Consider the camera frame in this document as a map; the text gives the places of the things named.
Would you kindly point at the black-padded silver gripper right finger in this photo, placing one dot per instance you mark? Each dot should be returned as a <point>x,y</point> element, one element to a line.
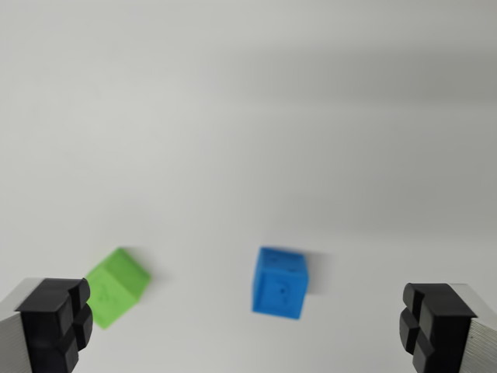
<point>446,322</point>

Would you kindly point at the blue embossed cube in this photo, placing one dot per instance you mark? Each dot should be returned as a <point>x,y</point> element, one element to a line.
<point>279,283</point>

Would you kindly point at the black-padded silver gripper left finger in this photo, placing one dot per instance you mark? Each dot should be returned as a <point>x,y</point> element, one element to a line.
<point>42,318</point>

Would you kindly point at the green embossed cube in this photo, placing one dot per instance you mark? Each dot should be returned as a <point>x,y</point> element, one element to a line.
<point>116,285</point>

